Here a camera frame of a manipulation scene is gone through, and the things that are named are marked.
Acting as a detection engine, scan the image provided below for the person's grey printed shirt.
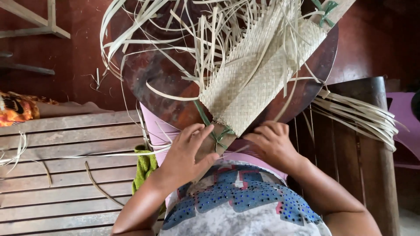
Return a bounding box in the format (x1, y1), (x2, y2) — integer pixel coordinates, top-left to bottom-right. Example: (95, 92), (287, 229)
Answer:
(159, 160), (333, 236)

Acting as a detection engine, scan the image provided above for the light wooden frame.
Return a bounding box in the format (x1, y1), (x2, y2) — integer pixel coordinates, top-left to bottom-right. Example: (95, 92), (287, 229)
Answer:
(0, 0), (71, 39)

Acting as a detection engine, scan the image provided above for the half-woven pale palm leaf mat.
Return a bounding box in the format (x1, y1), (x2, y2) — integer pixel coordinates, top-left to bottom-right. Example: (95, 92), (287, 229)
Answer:
(100, 0), (329, 137)

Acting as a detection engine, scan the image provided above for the green string tie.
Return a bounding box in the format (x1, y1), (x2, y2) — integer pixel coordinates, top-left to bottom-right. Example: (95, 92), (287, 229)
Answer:
(193, 100), (235, 152)
(311, 0), (339, 28)

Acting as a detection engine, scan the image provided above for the dark wooden bar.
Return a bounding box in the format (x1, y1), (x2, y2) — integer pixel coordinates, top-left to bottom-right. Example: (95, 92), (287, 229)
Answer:
(0, 51), (56, 76)

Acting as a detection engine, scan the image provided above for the pink plastic chair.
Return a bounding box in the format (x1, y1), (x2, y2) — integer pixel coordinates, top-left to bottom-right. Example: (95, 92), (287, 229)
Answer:
(385, 92), (420, 170)

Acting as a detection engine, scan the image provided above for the round dark wooden table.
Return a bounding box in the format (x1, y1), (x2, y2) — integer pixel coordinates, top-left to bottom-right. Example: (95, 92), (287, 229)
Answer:
(110, 0), (339, 132)

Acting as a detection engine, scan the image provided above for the orange patterned cloth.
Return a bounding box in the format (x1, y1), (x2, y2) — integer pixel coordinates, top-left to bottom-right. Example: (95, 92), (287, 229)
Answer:
(0, 91), (60, 128)

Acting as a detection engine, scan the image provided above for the bundle of loose palm strips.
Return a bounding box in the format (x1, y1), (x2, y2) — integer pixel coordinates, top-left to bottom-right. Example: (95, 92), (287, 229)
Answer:
(310, 88), (410, 153)

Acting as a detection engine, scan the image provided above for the slatted wooden bench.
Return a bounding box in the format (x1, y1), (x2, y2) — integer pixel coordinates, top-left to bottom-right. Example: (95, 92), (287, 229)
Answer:
(0, 110), (165, 236)

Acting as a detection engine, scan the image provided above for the person's right hand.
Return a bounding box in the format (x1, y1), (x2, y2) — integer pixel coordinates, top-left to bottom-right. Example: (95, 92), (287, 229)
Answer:
(243, 120), (306, 173)

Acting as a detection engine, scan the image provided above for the green knitted cloth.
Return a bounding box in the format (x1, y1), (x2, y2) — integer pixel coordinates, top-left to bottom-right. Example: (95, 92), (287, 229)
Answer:
(132, 144), (166, 215)

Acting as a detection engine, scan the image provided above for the dark wooden chair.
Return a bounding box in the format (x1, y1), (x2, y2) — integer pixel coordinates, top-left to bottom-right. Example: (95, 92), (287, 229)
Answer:
(288, 76), (401, 236)

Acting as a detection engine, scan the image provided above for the curved brown palm strip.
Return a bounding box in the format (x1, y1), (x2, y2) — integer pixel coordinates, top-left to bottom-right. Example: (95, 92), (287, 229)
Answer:
(84, 161), (125, 208)

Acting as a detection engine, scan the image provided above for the tangle of pale palm strips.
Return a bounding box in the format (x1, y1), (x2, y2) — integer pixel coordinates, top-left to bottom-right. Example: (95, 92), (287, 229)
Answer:
(0, 131), (53, 188)

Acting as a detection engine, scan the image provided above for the person's left hand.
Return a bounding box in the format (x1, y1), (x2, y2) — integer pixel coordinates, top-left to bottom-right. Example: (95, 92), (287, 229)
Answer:
(159, 123), (220, 191)

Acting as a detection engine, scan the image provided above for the long wooden weaving board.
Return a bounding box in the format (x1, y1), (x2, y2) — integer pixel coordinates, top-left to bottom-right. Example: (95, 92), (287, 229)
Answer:
(193, 0), (356, 164)

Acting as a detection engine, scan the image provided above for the person's pink garment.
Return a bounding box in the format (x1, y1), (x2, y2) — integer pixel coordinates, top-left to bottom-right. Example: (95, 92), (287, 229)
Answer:
(139, 102), (288, 181)

